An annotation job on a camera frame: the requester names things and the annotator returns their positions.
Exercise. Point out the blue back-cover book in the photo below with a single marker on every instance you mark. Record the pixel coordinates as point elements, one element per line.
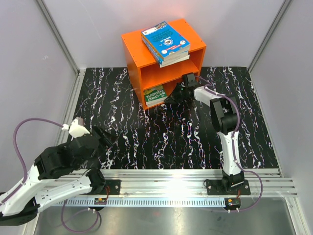
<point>161,32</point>

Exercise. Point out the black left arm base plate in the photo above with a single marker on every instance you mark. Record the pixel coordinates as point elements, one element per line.
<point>113,186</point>

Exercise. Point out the left small circuit board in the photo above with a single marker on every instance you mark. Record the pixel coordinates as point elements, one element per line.
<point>100,201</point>

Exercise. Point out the aluminium frame post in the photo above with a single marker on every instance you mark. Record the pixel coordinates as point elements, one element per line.
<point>270,32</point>
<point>57,35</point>

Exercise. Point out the left aluminium frame post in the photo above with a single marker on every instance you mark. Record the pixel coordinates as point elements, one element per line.
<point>57,35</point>

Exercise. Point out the small circuit board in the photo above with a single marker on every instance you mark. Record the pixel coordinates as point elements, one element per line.
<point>232,203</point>
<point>100,201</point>

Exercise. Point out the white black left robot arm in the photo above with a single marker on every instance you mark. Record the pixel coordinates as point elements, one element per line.
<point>29,197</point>

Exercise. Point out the orange wooden shelf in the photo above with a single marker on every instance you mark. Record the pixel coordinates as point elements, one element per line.
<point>144,71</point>

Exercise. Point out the right aluminium frame post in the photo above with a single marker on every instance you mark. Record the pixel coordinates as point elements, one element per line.
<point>270,32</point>

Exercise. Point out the white slotted cable duct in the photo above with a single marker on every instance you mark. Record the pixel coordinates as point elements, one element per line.
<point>212,202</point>

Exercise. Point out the right small circuit board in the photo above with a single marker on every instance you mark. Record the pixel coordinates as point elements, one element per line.
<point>232,203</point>

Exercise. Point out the aluminium front rail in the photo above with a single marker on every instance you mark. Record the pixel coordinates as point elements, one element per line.
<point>190,182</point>

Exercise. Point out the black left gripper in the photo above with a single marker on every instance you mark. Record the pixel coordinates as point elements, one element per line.
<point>107,140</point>

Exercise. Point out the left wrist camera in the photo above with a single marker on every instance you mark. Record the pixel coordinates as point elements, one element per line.
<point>76,128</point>

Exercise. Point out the blue 26-Storey Treehouse book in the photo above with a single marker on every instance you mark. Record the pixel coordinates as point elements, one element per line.
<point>168,50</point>

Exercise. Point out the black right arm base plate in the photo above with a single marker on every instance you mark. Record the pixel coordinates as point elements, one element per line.
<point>215,187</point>

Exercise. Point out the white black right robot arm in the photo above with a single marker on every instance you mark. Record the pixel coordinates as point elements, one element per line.
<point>225,117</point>

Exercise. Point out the dark green book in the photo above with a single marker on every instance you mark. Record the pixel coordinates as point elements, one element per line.
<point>155,96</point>

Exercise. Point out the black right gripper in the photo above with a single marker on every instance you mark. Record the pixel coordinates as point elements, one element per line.
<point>173,99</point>

